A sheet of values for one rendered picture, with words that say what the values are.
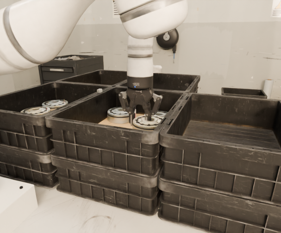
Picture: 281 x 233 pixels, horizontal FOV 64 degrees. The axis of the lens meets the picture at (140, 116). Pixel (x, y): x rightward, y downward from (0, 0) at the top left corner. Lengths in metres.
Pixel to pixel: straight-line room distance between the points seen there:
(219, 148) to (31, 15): 0.37
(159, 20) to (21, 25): 0.18
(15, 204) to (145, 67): 0.46
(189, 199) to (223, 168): 0.11
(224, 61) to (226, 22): 0.58
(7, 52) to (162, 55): 3.78
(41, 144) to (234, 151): 0.48
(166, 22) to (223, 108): 0.57
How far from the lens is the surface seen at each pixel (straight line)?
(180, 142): 0.46
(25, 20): 0.36
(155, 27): 0.30
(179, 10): 0.31
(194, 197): 0.52
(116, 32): 4.33
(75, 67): 2.34
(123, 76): 1.33
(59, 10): 0.34
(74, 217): 0.63
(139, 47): 0.62
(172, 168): 0.51
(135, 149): 0.51
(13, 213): 0.63
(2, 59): 0.40
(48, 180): 0.72
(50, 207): 0.68
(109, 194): 0.62
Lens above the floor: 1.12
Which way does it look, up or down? 20 degrees down
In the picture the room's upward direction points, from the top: straight up
